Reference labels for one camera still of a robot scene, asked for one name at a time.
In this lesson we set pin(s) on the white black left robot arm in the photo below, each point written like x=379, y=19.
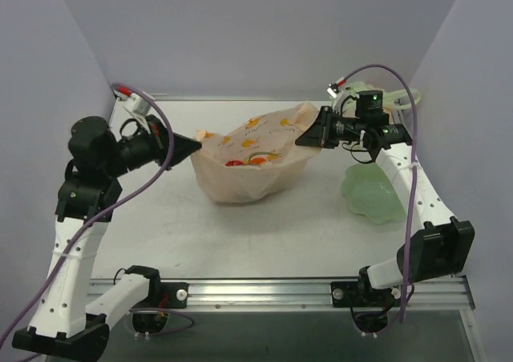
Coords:
x=64, y=323

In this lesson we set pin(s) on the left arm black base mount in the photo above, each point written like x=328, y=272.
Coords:
x=173, y=295

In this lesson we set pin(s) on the red fake apple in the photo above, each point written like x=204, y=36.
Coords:
x=234, y=163

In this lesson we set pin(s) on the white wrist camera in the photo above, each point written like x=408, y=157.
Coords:
x=134, y=103
x=338, y=95

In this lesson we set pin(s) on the green red fake mango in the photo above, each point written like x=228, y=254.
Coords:
x=269, y=155

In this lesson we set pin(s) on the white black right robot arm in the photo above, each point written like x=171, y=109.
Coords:
x=437, y=243

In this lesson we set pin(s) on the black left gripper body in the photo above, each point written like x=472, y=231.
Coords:
x=161, y=145

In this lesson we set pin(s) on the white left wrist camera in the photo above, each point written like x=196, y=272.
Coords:
x=134, y=103

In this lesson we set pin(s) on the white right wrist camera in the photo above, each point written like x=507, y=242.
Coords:
x=338, y=95

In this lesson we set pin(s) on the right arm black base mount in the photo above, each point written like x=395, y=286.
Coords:
x=353, y=293

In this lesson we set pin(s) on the orange fake orange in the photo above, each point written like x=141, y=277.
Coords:
x=257, y=161

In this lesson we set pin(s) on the tied green bag of fruit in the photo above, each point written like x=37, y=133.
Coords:
x=396, y=100

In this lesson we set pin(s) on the aluminium table edge rail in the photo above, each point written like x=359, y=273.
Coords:
x=274, y=295

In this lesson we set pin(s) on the pale green scalloped plate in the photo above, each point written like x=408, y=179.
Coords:
x=369, y=192

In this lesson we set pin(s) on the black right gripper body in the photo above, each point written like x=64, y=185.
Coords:
x=326, y=126

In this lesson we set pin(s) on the translucent orange banana-print bag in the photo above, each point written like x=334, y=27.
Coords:
x=274, y=131

